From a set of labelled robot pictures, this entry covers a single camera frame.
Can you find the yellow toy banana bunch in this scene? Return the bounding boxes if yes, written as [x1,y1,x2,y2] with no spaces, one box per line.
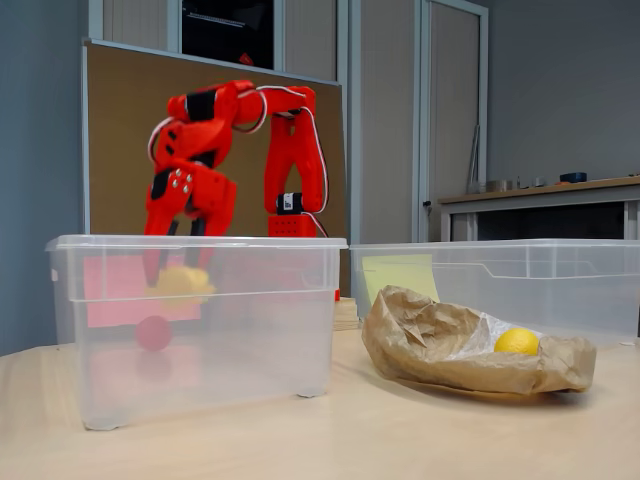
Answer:
[143,264,217,309]

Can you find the red tomato toy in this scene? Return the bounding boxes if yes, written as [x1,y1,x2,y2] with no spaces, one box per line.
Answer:
[134,315,174,352]

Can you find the yellow toy lemon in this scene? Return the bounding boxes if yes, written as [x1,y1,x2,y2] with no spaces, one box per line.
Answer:
[493,327,541,357]

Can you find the clear plastic bin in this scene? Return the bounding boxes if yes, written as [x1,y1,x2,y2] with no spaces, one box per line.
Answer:
[45,233,349,431]
[349,238,640,346]

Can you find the pink paper note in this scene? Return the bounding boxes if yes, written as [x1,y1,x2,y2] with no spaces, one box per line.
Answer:
[83,254,202,329]

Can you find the brown cork pin board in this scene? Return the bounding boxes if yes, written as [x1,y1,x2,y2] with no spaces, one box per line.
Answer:
[82,38,347,236]

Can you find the black appliance with red logo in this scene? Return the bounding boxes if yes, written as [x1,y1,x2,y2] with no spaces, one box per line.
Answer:
[181,0,276,70]

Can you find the wooden base block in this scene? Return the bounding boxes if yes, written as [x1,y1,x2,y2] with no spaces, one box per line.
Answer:
[333,297,361,332]

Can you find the grey open shelf cabinet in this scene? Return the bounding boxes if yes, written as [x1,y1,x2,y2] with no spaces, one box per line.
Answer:
[88,0,350,84]

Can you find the yellow paper note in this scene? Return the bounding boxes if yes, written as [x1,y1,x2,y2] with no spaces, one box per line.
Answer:
[362,253,441,304]

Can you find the leaning metal rods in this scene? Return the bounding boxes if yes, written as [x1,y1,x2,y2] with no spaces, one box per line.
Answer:
[466,124,482,195]

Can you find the grey tambour door cabinet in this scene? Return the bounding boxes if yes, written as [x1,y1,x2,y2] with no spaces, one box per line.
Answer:
[348,0,490,245]

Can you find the crumpled brown paper bag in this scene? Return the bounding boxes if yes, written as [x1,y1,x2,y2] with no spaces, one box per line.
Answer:
[360,284,599,396]

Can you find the low sideboard with wooden top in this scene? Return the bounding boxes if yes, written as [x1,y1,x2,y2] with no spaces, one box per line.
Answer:
[438,174,640,244]

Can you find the white wrist servo cable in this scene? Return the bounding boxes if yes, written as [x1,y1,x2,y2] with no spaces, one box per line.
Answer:
[147,117,175,164]

